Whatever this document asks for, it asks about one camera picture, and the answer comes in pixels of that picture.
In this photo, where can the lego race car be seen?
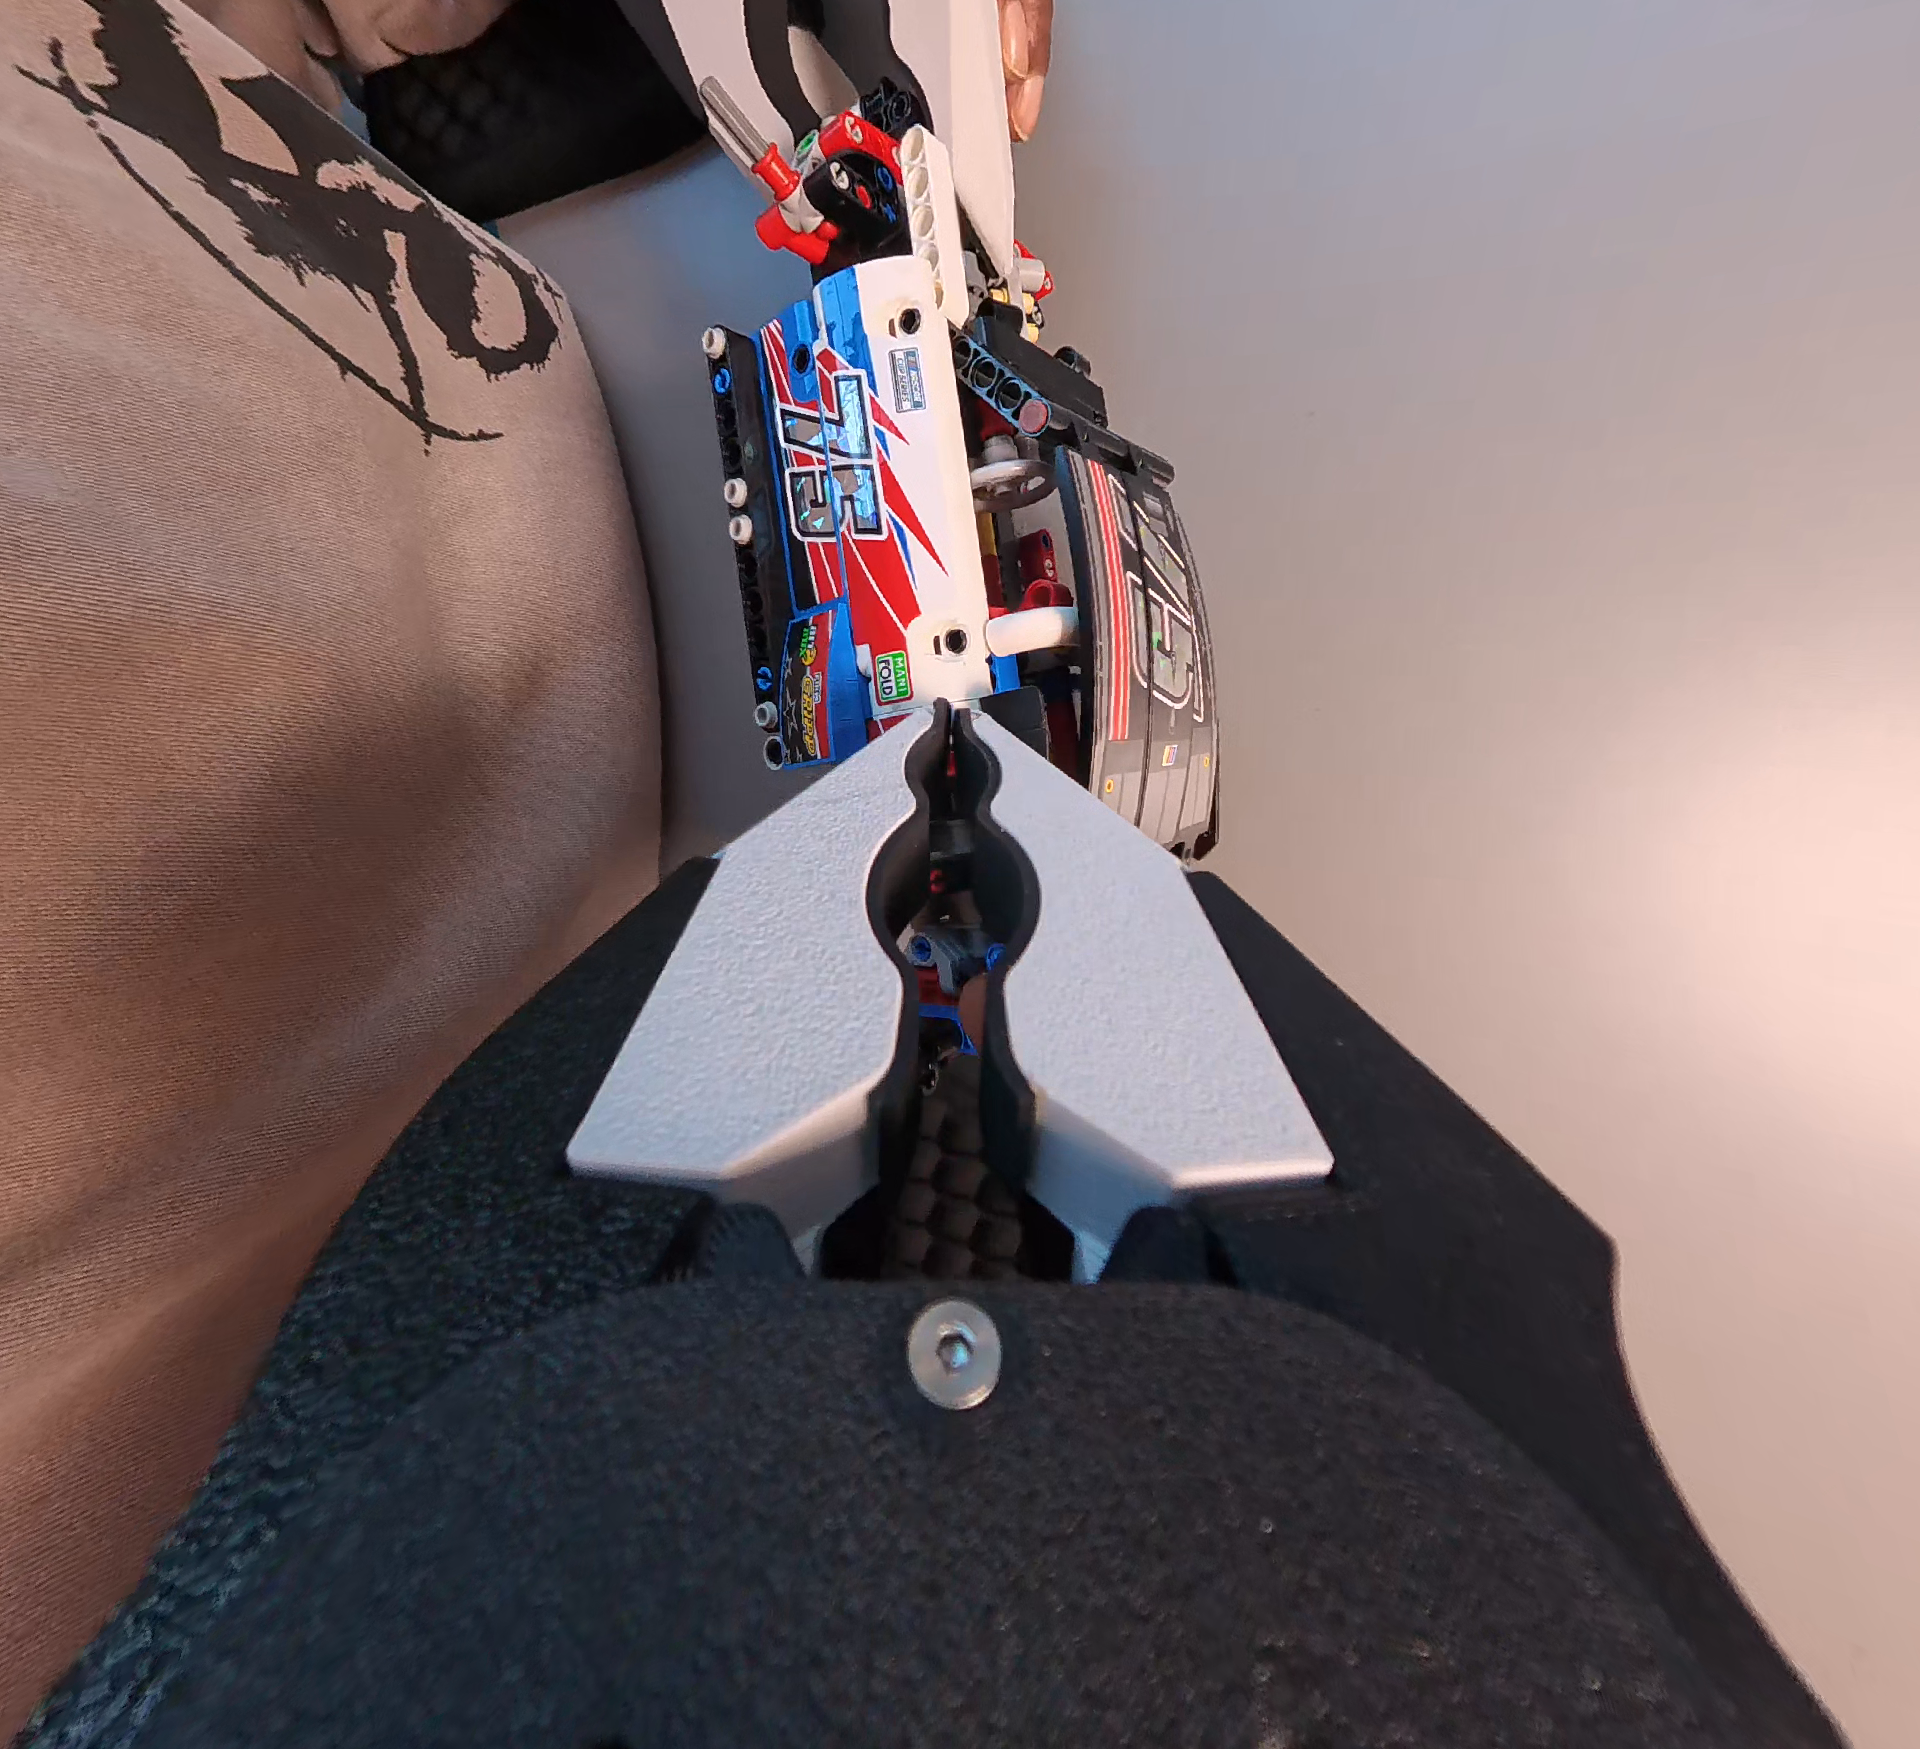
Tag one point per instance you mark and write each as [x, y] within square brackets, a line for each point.
[899, 503]

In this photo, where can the person's left hand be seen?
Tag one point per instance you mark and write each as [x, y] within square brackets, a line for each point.
[1021, 9]

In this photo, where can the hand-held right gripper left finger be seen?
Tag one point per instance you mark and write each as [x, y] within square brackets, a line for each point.
[749, 1028]

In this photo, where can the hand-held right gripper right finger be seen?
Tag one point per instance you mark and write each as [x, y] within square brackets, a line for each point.
[1157, 1028]

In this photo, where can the person's torso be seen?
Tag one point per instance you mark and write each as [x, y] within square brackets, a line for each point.
[302, 728]

